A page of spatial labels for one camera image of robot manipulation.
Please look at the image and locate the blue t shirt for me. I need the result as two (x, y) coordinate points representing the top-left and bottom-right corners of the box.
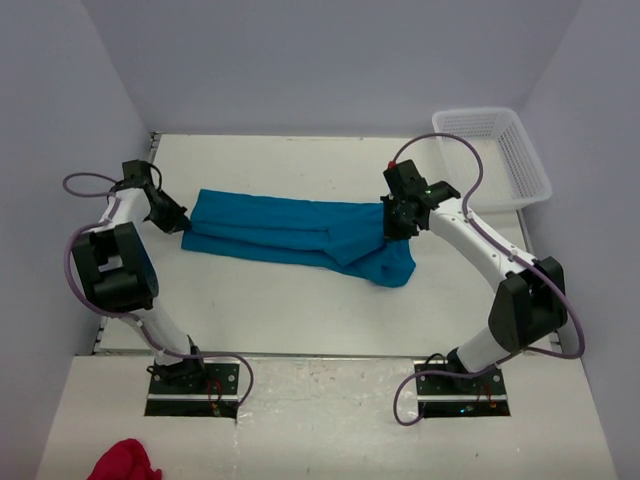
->
(181, 189), (416, 288)

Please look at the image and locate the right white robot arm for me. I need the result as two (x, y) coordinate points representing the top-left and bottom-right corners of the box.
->
(381, 160), (568, 393)

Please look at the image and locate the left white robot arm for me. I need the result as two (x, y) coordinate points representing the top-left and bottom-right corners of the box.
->
(64, 160), (208, 393)

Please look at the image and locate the white plastic basket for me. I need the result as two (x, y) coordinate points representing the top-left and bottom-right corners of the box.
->
(432, 107), (552, 213)

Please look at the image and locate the red t shirt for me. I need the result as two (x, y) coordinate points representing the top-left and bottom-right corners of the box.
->
(87, 439), (163, 480)

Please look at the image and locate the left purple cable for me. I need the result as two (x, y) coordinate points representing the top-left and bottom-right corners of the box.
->
(62, 172), (255, 416)

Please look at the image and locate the purple cable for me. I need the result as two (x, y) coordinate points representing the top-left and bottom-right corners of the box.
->
(387, 133), (586, 426)
(62, 172), (255, 416)

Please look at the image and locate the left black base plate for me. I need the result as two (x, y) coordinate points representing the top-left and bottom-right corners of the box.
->
(144, 360), (240, 420)

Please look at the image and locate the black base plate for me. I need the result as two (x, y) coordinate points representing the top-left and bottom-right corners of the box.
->
(144, 360), (240, 420)
(414, 355), (511, 419)

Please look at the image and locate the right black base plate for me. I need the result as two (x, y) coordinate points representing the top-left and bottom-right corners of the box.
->
(414, 355), (511, 419)

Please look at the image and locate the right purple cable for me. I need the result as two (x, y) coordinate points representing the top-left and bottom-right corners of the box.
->
(387, 133), (586, 426)

